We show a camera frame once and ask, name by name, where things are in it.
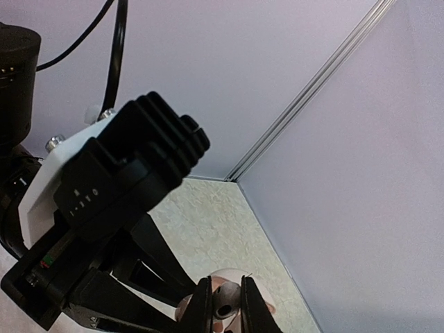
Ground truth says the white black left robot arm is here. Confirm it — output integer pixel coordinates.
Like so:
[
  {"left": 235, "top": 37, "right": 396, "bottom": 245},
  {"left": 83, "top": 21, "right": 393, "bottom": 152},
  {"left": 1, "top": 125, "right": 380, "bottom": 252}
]
[{"left": 1, "top": 24, "right": 210, "bottom": 332}]

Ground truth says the left aluminium frame post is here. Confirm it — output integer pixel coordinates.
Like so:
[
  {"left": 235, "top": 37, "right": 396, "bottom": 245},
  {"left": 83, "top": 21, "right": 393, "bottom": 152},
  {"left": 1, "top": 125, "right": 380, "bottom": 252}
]
[{"left": 224, "top": 0, "right": 395, "bottom": 182}]

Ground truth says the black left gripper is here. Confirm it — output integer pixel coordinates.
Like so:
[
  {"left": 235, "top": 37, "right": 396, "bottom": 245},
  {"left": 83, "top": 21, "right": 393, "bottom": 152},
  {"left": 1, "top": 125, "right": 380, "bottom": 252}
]
[{"left": 1, "top": 214, "right": 196, "bottom": 332}]

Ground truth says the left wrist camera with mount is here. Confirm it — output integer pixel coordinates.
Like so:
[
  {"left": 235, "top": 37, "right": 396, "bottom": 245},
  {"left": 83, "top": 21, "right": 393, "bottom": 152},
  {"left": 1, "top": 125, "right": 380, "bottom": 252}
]
[{"left": 18, "top": 92, "right": 210, "bottom": 247}]

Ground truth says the pink earbud charging case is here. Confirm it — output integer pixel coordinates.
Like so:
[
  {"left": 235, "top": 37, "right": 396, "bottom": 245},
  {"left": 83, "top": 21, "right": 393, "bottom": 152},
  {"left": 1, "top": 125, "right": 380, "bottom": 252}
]
[{"left": 172, "top": 267, "right": 277, "bottom": 333}]

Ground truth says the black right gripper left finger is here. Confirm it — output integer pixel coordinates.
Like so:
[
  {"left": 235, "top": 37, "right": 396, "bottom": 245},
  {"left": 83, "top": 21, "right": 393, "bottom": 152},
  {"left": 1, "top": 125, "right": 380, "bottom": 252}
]
[{"left": 182, "top": 275, "right": 212, "bottom": 333}]

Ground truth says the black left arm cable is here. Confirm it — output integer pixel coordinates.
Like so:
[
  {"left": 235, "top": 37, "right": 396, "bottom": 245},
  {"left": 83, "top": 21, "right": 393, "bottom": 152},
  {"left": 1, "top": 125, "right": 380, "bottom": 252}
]
[{"left": 36, "top": 0, "right": 129, "bottom": 112}]

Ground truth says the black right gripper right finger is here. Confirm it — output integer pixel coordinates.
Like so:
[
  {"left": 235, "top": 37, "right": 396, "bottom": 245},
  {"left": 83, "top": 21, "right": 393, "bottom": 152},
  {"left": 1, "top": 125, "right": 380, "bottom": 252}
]
[{"left": 241, "top": 276, "right": 283, "bottom": 333}]

